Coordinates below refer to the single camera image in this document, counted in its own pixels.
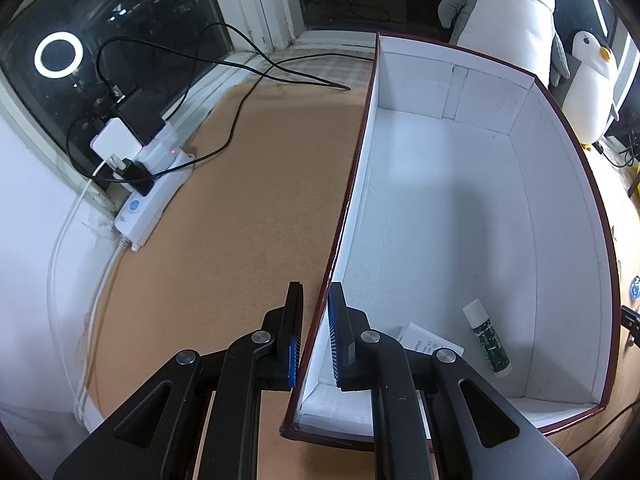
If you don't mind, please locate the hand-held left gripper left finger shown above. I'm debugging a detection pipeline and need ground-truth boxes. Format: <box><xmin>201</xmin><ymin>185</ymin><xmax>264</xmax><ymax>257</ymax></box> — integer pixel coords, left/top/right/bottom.
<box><xmin>52</xmin><ymin>282</ymin><xmax>305</xmax><ymax>480</ymax></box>

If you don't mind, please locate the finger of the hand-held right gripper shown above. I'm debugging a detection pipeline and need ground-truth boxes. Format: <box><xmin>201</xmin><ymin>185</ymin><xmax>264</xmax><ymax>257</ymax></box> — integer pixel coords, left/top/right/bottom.
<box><xmin>621</xmin><ymin>304</ymin><xmax>640</xmax><ymax>348</ymax></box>

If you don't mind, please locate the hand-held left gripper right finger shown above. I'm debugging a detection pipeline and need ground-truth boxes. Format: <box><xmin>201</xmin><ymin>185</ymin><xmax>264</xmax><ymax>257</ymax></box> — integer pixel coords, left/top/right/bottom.
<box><xmin>327</xmin><ymin>282</ymin><xmax>581</xmax><ymax>480</ymax></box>

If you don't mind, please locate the white cardboard box dark-red rim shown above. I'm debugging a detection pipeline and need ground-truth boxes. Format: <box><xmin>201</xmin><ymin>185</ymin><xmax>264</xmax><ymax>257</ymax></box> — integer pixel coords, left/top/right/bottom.
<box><xmin>279</xmin><ymin>32</ymin><xmax>622</xmax><ymax>448</ymax></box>

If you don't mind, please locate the white power adapter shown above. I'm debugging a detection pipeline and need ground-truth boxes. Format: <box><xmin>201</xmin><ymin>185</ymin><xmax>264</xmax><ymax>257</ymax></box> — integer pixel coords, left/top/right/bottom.
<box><xmin>398</xmin><ymin>322</ymin><xmax>465</xmax><ymax>361</ymax></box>

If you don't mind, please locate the cork desk mat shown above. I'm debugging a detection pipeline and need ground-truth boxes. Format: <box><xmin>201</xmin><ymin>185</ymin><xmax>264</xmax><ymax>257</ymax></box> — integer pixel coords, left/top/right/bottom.
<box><xmin>87</xmin><ymin>80</ymin><xmax>633</xmax><ymax>480</ymax></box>

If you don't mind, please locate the white and green tube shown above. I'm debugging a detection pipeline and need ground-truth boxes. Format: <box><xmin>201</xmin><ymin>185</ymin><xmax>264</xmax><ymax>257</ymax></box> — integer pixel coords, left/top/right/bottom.
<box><xmin>462</xmin><ymin>299</ymin><xmax>513</xmax><ymax>378</ymax></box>

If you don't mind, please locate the white power strip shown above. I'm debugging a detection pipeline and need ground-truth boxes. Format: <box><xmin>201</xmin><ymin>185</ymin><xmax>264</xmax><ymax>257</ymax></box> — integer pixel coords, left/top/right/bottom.
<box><xmin>114</xmin><ymin>125</ymin><xmax>196</xmax><ymax>252</ymax></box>

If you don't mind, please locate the small penguin plush toy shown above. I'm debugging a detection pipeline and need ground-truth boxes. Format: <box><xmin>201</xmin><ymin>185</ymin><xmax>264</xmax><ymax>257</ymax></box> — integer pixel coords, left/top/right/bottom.
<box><xmin>560</xmin><ymin>30</ymin><xmax>621</xmax><ymax>152</ymax></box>

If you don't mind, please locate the small black plug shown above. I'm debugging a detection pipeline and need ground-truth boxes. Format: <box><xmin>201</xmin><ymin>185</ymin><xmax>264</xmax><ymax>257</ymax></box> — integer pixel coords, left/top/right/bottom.
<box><xmin>112</xmin><ymin>158</ymin><xmax>156</xmax><ymax>197</ymax></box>

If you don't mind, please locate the pale checked cloth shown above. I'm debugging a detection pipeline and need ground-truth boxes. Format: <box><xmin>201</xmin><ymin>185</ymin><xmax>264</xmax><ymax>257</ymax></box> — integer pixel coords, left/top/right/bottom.
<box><xmin>240</xmin><ymin>42</ymin><xmax>377</xmax><ymax>93</ymax></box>

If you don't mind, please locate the large penguin plush toy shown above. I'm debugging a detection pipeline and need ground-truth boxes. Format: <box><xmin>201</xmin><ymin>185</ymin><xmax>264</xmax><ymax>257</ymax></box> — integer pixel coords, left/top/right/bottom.
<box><xmin>438</xmin><ymin>0</ymin><xmax>571</xmax><ymax>88</ymax></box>

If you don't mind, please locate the black cable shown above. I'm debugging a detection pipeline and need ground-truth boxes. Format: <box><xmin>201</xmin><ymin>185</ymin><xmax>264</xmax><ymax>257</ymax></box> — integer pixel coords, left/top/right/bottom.
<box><xmin>96</xmin><ymin>36</ymin><xmax>352</xmax><ymax>106</ymax></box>
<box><xmin>595</xmin><ymin>135</ymin><xmax>640</xmax><ymax>168</ymax></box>
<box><xmin>160</xmin><ymin>21</ymin><xmax>321</xmax><ymax>173</ymax></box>

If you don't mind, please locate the white cable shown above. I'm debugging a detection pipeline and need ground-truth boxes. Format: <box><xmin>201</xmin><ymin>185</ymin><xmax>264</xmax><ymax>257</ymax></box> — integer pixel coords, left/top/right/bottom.
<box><xmin>46</xmin><ymin>157</ymin><xmax>126</xmax><ymax>418</ymax></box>

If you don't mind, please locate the white wall charger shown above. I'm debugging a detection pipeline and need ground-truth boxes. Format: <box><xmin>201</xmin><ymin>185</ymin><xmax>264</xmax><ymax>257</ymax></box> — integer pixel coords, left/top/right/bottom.
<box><xmin>90</xmin><ymin>118</ymin><xmax>143</xmax><ymax>166</ymax></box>

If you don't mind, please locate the black wall charger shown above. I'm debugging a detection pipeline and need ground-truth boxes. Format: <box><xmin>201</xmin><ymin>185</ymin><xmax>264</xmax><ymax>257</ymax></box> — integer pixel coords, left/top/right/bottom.
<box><xmin>117</xmin><ymin>89</ymin><xmax>167</xmax><ymax>145</ymax></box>

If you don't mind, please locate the white window frame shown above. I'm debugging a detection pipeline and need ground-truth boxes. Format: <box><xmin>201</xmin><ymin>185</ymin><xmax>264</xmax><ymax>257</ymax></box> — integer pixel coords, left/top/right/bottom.
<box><xmin>0</xmin><ymin>0</ymin><xmax>311</xmax><ymax>211</ymax></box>

